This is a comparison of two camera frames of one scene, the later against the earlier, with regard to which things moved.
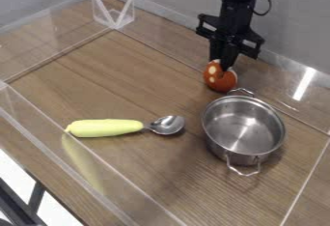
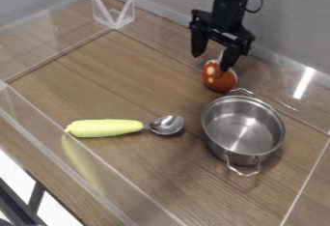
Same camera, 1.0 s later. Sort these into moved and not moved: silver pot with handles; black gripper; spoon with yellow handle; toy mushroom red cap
Moved: black gripper
Not moved: spoon with yellow handle; silver pot with handles; toy mushroom red cap
